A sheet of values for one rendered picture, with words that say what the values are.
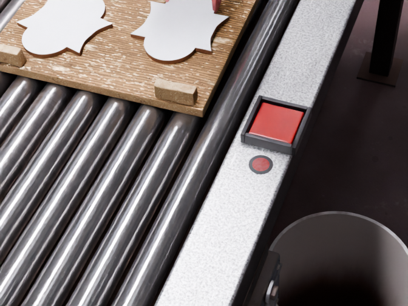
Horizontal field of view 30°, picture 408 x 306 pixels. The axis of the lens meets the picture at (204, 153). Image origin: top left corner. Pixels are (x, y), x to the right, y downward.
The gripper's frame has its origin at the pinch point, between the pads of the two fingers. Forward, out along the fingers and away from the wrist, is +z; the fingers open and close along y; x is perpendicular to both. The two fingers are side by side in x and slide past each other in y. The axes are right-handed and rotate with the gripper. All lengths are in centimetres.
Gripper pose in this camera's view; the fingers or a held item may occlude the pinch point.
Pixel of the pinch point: (192, 2)
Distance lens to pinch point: 117.8
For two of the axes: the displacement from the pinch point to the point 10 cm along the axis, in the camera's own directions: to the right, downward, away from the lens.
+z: -0.3, 8.2, 5.7
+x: 3.5, -5.2, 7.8
